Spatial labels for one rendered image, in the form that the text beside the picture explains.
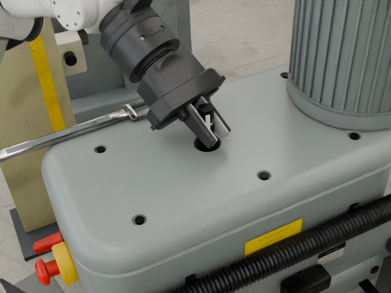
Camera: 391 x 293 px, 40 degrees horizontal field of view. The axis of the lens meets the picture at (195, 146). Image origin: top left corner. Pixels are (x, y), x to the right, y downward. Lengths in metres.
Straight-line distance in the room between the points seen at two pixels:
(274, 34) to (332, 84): 4.06
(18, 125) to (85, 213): 2.10
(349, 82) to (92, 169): 0.36
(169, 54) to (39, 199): 2.42
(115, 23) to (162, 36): 0.06
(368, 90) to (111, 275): 0.40
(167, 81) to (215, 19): 4.33
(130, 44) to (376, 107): 0.34
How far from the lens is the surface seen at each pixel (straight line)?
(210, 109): 0.70
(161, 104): 0.68
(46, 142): 0.78
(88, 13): 0.74
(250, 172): 0.70
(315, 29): 0.73
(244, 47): 4.60
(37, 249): 0.90
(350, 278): 0.99
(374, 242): 0.97
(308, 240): 0.74
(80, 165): 0.74
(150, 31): 0.71
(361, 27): 0.69
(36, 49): 2.56
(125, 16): 0.73
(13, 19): 0.96
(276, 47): 4.61
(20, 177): 2.95
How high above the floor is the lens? 2.38
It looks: 41 degrees down
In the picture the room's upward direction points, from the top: 3 degrees counter-clockwise
